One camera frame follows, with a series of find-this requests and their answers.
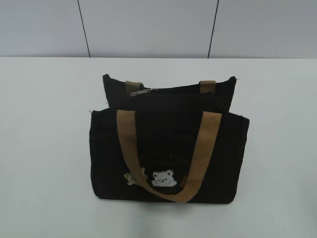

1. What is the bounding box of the silver zipper pull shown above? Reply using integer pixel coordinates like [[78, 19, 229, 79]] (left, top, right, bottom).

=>
[[130, 88, 158, 97]]

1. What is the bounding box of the black canvas tote bag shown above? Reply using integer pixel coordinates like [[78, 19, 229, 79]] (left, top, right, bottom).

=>
[[89, 74, 250, 204]]

